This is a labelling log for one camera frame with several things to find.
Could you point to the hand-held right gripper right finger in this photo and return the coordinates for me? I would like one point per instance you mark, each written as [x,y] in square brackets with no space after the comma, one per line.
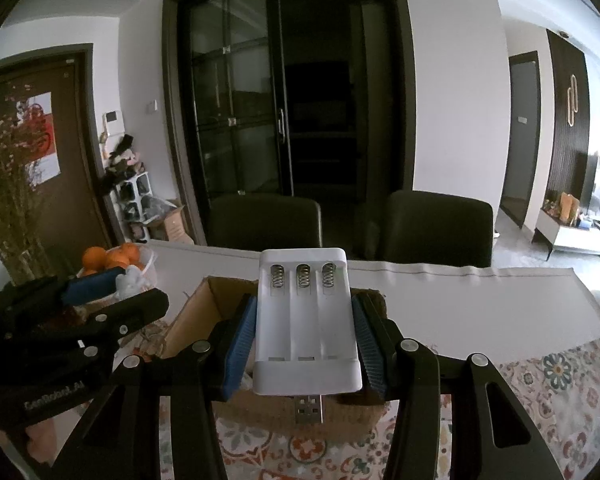
[370,355]

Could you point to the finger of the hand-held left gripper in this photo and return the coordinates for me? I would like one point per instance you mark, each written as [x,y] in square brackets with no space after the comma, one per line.
[135,307]
[92,285]

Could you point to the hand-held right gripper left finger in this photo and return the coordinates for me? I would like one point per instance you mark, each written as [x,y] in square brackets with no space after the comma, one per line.
[239,355]

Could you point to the white battery charger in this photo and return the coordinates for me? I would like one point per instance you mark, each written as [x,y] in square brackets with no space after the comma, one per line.
[305,340]

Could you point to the person's left hand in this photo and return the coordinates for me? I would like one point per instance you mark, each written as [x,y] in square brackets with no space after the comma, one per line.
[42,435]

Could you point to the pile of oranges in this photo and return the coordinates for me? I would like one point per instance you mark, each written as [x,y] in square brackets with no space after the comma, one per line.
[94,258]

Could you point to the brown entrance door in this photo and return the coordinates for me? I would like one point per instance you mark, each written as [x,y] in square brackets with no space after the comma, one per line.
[80,200]

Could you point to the white shoe rack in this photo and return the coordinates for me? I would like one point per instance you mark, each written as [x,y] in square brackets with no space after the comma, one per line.
[132,205]

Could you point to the small brown cardboard box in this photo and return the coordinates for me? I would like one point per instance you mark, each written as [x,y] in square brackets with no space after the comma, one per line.
[177,225]

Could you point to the grey plastic bag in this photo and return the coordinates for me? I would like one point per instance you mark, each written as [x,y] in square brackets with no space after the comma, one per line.
[155,210]

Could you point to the white table cover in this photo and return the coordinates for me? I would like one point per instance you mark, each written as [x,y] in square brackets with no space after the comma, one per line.
[480,305]

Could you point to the dark clutter pile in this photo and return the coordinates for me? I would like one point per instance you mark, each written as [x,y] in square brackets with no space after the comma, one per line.
[122,160]

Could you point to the dark dining chair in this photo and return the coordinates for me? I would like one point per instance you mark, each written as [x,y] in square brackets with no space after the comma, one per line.
[265,222]
[437,227]

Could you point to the dried flower bouquet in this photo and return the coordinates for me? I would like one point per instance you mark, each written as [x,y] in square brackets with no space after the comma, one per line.
[10,170]

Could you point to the red and white door poster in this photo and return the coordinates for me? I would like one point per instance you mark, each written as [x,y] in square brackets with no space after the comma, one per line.
[47,130]

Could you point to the white intercom panel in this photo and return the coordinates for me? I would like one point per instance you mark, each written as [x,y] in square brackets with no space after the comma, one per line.
[113,122]

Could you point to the floral patterned tablecloth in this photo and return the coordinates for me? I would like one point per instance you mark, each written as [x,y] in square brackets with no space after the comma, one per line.
[555,400]

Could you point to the dark glass sliding door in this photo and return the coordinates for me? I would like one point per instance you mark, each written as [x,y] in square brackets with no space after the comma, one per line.
[235,110]

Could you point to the white television cabinet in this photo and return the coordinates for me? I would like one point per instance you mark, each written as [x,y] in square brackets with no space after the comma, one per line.
[575,242]

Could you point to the brown decor items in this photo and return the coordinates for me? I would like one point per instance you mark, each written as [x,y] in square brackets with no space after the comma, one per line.
[562,210]

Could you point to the dark interior door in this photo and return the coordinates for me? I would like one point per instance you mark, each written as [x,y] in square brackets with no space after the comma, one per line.
[520,135]

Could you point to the black television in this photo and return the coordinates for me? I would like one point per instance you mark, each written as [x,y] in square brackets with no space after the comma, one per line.
[590,185]

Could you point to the dark slatted wall panel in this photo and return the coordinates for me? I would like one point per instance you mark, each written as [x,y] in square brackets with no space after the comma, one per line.
[560,160]

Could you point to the gold wall ornament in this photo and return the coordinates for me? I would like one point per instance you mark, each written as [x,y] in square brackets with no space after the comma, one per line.
[571,100]

